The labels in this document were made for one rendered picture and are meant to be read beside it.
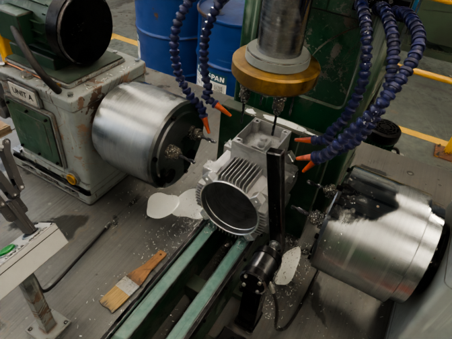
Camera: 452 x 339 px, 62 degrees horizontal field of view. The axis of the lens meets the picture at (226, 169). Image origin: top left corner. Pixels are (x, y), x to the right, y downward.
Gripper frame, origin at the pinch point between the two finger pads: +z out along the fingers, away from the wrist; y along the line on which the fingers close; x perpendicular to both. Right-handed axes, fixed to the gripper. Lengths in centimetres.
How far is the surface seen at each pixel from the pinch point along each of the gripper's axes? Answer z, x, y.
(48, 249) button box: 7.4, -3.5, -0.4
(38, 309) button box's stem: 19.4, 5.8, -6.0
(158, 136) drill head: 1.8, -7.3, 32.7
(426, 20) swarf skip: 84, 2, 447
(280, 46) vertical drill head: -8, -40, 41
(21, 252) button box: 4.6, -3.5, -4.3
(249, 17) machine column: -13, -23, 63
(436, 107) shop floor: 138, -12, 335
